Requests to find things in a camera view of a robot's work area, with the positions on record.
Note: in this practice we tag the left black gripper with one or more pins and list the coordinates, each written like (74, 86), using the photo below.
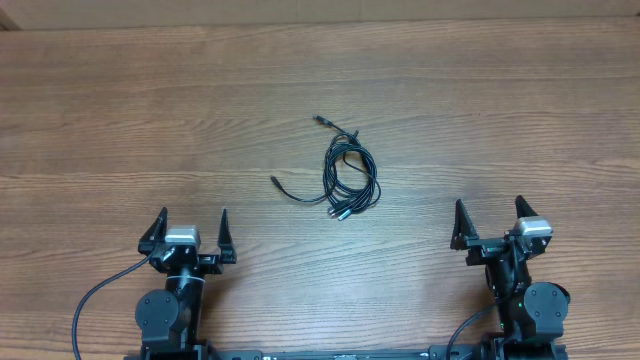
(213, 265)

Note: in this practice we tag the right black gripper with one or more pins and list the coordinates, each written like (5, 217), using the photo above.
(482, 247)

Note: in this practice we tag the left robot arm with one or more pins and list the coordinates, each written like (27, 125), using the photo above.
(169, 318)

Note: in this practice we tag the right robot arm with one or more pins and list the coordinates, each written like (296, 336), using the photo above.
(531, 314)

